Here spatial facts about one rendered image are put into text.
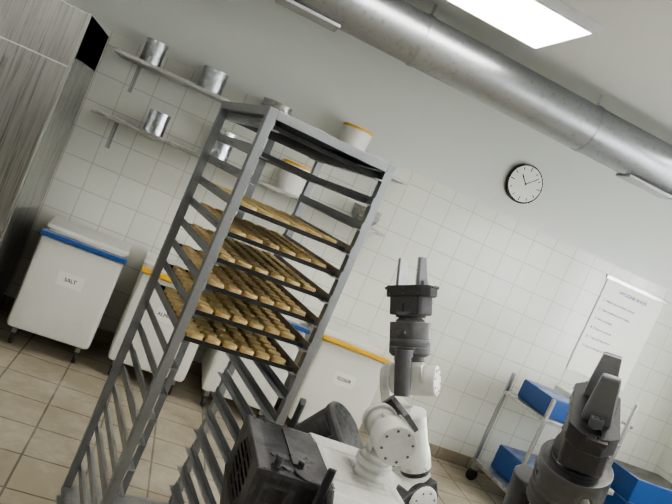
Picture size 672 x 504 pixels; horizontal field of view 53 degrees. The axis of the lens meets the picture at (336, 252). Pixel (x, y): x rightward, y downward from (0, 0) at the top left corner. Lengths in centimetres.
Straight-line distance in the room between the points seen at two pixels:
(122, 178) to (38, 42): 123
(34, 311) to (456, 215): 315
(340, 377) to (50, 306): 195
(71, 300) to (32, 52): 150
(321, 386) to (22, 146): 243
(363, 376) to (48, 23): 296
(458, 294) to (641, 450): 240
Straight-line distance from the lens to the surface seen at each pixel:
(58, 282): 451
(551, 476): 88
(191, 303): 213
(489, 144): 552
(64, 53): 422
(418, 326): 142
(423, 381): 142
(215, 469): 276
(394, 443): 111
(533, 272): 583
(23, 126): 420
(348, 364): 473
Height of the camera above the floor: 163
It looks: 4 degrees down
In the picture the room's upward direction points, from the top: 24 degrees clockwise
